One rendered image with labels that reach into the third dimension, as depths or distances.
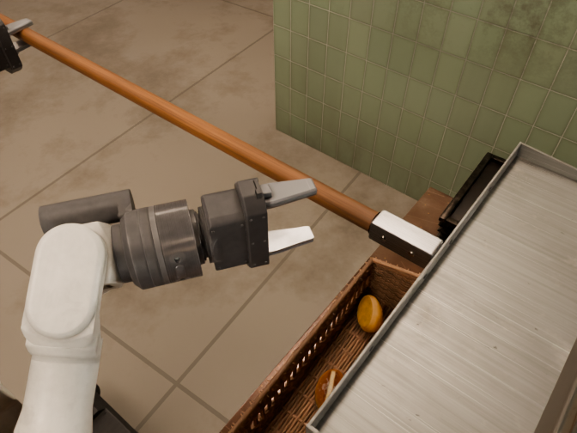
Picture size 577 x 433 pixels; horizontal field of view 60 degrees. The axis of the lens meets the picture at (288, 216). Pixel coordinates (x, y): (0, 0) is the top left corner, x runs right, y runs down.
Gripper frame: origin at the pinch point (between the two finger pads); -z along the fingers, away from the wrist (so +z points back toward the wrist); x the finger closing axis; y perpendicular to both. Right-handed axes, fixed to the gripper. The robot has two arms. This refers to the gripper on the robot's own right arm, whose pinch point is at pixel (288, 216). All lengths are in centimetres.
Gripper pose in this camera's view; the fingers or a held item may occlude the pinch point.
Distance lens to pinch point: 57.9
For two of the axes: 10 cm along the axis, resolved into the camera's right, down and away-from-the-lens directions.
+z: -9.6, 2.1, -2.0
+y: -2.9, -7.1, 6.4
